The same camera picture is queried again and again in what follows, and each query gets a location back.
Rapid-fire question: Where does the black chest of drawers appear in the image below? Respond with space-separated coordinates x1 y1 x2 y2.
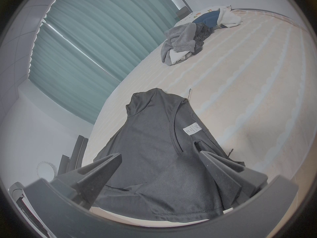
70 135 89 170

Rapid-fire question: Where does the pile of clothes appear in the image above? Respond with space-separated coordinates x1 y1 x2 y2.
160 5 243 67

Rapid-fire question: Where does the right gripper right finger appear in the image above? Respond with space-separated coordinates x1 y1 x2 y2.
199 151 268 206

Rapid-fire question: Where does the bed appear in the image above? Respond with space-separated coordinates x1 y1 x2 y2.
84 0 317 219

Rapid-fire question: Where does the blue-green curtain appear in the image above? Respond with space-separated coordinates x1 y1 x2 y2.
28 21 124 124
46 0 182 82

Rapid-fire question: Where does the black T-shirt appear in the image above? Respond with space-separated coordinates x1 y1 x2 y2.
93 88 246 219

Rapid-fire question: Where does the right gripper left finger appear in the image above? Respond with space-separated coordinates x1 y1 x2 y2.
51 153 122 210

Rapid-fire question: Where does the round white mirror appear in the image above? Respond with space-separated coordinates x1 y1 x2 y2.
37 161 55 180

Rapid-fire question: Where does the white printed pillow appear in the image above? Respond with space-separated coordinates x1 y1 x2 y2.
173 6 232 28

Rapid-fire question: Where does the grey bedside table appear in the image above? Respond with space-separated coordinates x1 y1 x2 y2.
175 6 190 18

